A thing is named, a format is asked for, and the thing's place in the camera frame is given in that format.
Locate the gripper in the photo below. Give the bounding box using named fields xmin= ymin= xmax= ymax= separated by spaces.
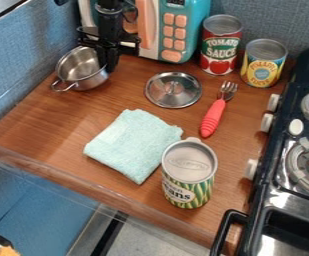
xmin=75 ymin=4 xmax=144 ymax=74

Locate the silver pot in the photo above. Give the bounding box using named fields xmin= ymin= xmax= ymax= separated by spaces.
xmin=49 ymin=45 xmax=110 ymax=93

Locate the silver pot lid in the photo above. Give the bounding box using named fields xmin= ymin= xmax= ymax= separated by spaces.
xmin=143 ymin=71 xmax=204 ymax=109

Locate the toy microwave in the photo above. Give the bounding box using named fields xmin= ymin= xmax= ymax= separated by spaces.
xmin=76 ymin=0 xmax=213 ymax=65

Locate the light green cloth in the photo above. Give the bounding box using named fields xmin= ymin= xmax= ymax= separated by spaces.
xmin=81 ymin=108 xmax=185 ymax=186

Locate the tomato sauce can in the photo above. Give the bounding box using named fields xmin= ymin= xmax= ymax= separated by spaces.
xmin=199 ymin=14 xmax=245 ymax=76

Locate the green striped beans can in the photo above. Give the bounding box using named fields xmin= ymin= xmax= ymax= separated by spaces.
xmin=159 ymin=136 xmax=220 ymax=210

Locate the yellow pineapple can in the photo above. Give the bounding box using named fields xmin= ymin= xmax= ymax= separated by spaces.
xmin=239 ymin=38 xmax=291 ymax=89

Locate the toy stove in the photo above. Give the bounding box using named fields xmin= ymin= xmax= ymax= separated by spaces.
xmin=208 ymin=45 xmax=309 ymax=256

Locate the red handled fork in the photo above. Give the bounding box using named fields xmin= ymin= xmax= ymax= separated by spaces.
xmin=198 ymin=80 xmax=240 ymax=139

